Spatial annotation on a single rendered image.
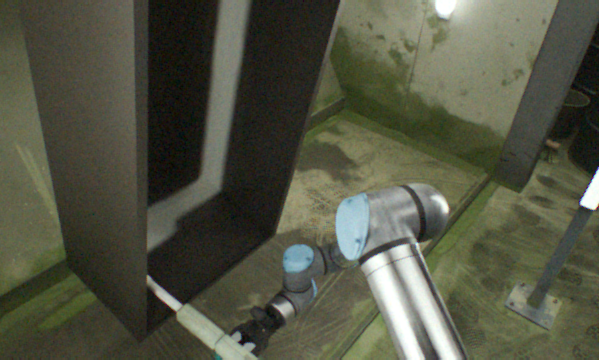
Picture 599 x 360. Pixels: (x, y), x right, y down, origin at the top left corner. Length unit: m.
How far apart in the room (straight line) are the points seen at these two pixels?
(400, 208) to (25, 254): 1.65
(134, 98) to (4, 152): 1.41
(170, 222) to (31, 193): 0.68
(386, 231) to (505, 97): 2.08
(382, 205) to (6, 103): 1.71
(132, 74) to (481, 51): 2.28
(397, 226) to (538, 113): 2.05
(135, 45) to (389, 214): 0.51
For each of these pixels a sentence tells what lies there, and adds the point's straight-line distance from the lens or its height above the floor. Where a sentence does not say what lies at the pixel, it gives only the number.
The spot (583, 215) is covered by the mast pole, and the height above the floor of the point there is 0.56.
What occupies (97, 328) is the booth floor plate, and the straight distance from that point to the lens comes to 2.11.
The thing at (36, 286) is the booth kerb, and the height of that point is 0.11.
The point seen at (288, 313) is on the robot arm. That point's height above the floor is 0.52.
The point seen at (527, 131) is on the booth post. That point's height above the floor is 0.40.
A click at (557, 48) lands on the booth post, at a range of 2.73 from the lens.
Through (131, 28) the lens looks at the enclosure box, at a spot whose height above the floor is 1.43.
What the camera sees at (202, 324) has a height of 0.57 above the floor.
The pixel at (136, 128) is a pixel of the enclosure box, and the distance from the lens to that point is 0.87.
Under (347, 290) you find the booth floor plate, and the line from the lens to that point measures 2.16.
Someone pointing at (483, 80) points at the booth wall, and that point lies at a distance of 2.88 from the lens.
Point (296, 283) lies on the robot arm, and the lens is 1.44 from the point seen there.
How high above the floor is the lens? 1.68
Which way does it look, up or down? 37 degrees down
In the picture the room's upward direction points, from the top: 4 degrees clockwise
